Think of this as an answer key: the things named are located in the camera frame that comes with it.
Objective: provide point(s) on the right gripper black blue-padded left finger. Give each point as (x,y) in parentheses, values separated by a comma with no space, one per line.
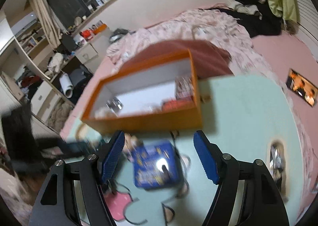
(56,200)

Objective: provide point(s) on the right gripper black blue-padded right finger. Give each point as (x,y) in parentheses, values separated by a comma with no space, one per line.
(261,204)

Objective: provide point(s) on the blue metal tin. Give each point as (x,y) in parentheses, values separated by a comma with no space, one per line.
(155,166)

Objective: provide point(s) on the white rolled paper tube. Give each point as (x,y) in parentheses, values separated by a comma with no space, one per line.
(66,85)

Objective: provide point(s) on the white shelf unit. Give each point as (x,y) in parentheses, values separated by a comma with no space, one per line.
(46,100)

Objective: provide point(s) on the orange cardboard storage box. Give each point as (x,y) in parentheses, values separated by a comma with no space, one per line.
(142,98)

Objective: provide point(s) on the white desk drawer unit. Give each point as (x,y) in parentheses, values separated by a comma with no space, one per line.
(92,53)

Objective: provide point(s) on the red item on desk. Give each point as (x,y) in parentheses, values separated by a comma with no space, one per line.
(87,34)

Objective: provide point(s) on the beige curtain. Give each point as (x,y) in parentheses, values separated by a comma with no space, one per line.
(44,14)

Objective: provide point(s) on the small orange box on desk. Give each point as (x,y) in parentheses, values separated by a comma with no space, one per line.
(97,29)

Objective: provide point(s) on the pink floral quilt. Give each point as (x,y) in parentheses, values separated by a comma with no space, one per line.
(214,26)

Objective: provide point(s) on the black clothes pile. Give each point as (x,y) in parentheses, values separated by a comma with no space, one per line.
(255,16)

